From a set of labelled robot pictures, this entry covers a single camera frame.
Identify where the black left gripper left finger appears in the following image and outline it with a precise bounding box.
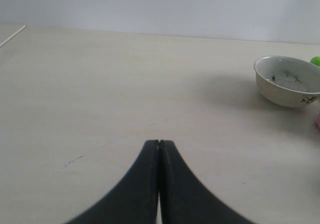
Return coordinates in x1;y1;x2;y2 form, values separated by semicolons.
68;140;159;224

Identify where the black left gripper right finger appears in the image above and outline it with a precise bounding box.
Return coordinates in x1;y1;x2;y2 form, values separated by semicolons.
158;140;252;224

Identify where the pink toy strawberry cake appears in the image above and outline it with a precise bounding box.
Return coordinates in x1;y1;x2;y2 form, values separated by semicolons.
315;113;320;129

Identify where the white ceramic bowl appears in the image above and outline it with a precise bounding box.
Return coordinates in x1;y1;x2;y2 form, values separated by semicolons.
253;56;320;108

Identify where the green toy dog bone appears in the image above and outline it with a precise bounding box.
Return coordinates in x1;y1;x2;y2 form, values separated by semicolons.
310;56;320;67

